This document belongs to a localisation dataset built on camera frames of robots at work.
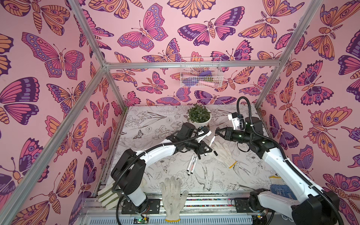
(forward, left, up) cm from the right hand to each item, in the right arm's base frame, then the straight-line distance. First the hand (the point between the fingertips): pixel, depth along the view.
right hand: (217, 129), depth 74 cm
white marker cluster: (-7, +14, -25) cm, 30 cm away
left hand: (-7, +2, -8) cm, 11 cm away
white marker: (-5, +3, -5) cm, 8 cm away
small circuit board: (-38, +40, -28) cm, 61 cm away
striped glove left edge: (-28, +59, -24) cm, 69 cm away
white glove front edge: (-28, +24, -26) cm, 45 cm away
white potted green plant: (+16, +8, -7) cm, 19 cm away
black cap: (-1, -3, -25) cm, 25 cm away
